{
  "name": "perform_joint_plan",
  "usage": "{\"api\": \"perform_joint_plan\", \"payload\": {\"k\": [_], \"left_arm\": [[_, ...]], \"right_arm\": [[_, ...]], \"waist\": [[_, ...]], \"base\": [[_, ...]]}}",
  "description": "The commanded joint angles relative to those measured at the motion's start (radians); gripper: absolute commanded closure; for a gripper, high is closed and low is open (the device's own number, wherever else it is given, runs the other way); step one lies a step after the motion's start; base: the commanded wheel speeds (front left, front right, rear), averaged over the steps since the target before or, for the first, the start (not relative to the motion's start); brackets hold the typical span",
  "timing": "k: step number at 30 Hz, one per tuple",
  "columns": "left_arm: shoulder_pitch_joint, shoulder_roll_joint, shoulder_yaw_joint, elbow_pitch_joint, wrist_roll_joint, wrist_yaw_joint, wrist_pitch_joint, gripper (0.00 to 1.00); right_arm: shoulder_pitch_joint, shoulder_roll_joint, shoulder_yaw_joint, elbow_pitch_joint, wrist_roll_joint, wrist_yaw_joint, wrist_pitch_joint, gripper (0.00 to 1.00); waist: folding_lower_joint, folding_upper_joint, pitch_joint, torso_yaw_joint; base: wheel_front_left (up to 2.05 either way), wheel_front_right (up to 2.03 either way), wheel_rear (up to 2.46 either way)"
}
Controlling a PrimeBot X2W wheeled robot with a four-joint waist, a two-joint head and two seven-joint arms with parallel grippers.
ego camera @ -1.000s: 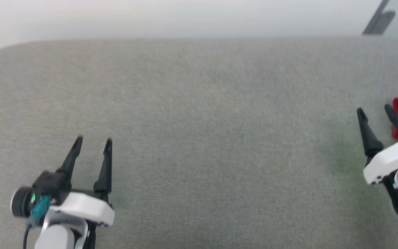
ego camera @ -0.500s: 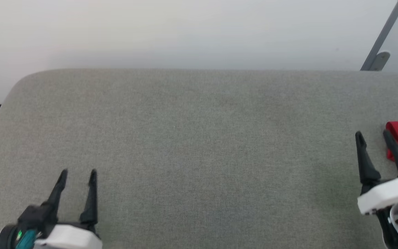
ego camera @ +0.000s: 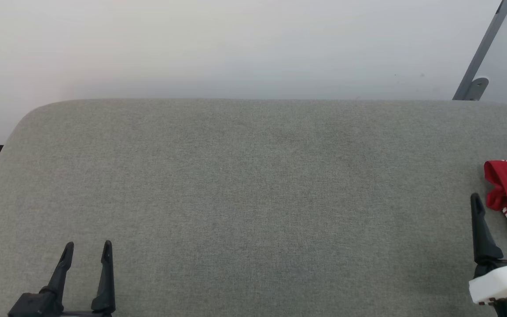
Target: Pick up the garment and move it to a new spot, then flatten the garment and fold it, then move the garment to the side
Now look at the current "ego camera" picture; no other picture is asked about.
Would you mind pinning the grey metal bracket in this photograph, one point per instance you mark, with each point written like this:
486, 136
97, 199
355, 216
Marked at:
478, 88

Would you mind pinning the grey metal post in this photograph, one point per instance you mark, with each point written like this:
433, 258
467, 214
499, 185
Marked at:
484, 44

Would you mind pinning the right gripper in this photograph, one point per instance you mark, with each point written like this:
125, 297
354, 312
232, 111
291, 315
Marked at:
500, 281

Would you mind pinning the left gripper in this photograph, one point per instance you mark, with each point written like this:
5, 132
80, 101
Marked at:
29, 306

